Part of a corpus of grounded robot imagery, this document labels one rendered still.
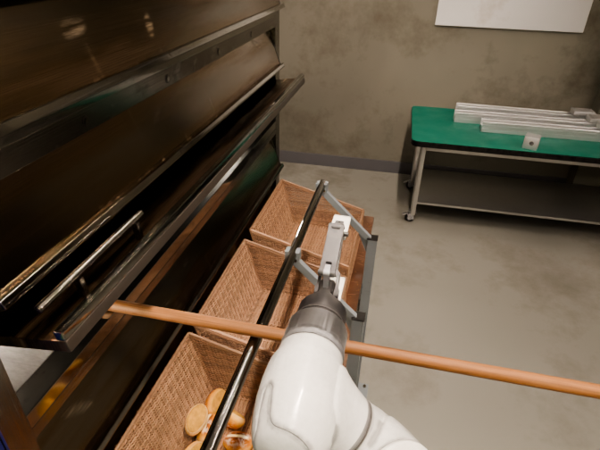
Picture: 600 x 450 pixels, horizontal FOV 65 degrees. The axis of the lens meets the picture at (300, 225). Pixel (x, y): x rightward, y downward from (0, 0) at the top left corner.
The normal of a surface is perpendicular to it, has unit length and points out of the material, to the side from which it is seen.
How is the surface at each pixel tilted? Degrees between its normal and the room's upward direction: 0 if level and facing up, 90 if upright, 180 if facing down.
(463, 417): 0
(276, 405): 24
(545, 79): 90
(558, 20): 90
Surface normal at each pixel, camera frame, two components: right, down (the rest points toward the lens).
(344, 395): 0.77, -0.43
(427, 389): 0.02, -0.85
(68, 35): 0.92, -0.16
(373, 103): -0.19, 0.50
